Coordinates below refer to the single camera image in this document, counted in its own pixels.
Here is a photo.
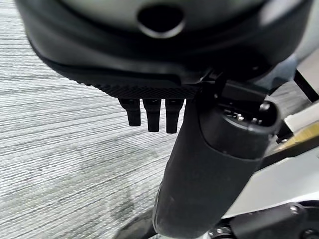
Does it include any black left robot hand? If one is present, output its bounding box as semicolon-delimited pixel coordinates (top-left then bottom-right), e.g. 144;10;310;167
13;0;314;239

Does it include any dark robot foot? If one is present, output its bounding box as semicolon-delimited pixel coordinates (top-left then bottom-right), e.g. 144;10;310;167
110;207;160;239

